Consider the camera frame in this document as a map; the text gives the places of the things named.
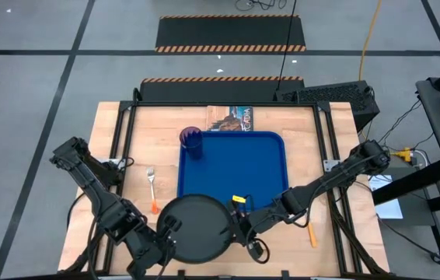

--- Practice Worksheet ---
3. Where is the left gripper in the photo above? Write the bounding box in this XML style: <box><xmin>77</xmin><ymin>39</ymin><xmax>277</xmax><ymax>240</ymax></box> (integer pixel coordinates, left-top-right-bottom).
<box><xmin>124</xmin><ymin>215</ymin><xmax>183</xmax><ymax>279</ymax></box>

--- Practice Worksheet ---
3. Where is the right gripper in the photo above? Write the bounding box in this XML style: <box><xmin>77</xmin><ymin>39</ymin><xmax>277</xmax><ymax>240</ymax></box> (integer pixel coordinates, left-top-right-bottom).
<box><xmin>221</xmin><ymin>201</ymin><xmax>288</xmax><ymax>247</ymax></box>

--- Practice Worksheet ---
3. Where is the black round plate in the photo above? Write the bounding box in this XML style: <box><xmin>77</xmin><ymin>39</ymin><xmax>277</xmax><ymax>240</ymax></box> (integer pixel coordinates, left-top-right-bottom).
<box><xmin>155</xmin><ymin>193</ymin><xmax>235</xmax><ymax>264</ymax></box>

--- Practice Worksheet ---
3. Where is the fork with orange handle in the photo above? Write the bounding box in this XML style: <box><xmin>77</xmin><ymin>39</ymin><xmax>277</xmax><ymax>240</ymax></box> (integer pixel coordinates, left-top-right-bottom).
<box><xmin>145</xmin><ymin>166</ymin><xmax>160</xmax><ymax>215</ymax></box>

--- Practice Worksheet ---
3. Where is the spoon with orange handle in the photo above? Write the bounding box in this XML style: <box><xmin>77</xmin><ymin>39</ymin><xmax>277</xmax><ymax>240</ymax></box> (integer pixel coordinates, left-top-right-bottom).
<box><xmin>307</xmin><ymin>220</ymin><xmax>318</xmax><ymax>249</ymax></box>

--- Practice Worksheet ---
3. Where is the purple faceted plastic cup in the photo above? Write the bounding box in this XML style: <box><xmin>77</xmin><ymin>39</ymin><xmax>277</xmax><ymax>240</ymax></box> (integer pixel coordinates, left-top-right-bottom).
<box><xmin>179</xmin><ymin>125</ymin><xmax>204</xmax><ymax>161</ymax></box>

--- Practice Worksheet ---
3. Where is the blue plastic tray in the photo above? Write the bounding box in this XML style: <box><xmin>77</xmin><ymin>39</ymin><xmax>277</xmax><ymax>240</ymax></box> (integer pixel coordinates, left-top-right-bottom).
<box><xmin>176</xmin><ymin>130</ymin><xmax>290</xmax><ymax>213</ymax></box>

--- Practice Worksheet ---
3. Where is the silver mounting plate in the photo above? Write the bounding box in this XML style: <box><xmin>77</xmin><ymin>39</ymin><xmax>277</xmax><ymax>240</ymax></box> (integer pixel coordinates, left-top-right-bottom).
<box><xmin>323</xmin><ymin>159</ymin><xmax>342</xmax><ymax>173</ymax></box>

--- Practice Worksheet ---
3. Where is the illustrated paperback book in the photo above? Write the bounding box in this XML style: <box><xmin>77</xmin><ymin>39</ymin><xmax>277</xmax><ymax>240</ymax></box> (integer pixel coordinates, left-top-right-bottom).
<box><xmin>205</xmin><ymin>105</ymin><xmax>255</xmax><ymax>132</ymax></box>

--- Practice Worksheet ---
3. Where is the black hazard-striped floor mat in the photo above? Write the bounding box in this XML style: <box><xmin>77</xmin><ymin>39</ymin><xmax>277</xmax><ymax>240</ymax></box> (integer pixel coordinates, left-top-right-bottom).
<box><xmin>139</xmin><ymin>75</ymin><xmax>306</xmax><ymax>103</ymax></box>
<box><xmin>154</xmin><ymin>14</ymin><xmax>307</xmax><ymax>54</ymax></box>

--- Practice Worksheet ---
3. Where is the white paper sheet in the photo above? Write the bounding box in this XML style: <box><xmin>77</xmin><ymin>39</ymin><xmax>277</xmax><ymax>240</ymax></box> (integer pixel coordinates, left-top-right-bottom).
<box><xmin>368</xmin><ymin>174</ymin><xmax>404</xmax><ymax>220</ymax></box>

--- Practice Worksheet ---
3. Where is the black perforated computer tower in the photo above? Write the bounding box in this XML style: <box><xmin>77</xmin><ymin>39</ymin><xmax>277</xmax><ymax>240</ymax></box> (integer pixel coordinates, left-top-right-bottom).
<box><xmin>274</xmin><ymin>80</ymin><xmax>381</xmax><ymax>132</ymax></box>

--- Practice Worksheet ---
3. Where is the yellow power plug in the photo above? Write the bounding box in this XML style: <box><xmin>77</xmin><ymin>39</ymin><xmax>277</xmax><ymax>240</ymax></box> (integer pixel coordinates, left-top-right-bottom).
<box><xmin>390</xmin><ymin>147</ymin><xmax>414</xmax><ymax>163</ymax></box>

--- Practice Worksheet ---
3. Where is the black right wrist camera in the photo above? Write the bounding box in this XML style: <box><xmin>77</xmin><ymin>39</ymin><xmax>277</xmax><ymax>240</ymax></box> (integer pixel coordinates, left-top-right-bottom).
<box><xmin>248</xmin><ymin>239</ymin><xmax>270</xmax><ymax>265</ymax></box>

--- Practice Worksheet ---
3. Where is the black hanging cable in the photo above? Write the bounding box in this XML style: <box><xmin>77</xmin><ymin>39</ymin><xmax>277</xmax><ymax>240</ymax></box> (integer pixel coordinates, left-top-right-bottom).
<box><xmin>276</xmin><ymin>0</ymin><xmax>298</xmax><ymax>91</ymax></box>

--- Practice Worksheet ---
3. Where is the coiled black floor cable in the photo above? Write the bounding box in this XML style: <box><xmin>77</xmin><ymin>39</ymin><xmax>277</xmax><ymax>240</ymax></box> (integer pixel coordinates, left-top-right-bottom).
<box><xmin>235</xmin><ymin>0</ymin><xmax>288</xmax><ymax>12</ymax></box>

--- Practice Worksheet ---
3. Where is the yellow hanging cable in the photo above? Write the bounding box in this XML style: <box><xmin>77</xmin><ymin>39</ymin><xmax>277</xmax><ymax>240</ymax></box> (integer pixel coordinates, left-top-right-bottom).
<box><xmin>358</xmin><ymin>0</ymin><xmax>383</xmax><ymax>82</ymax></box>

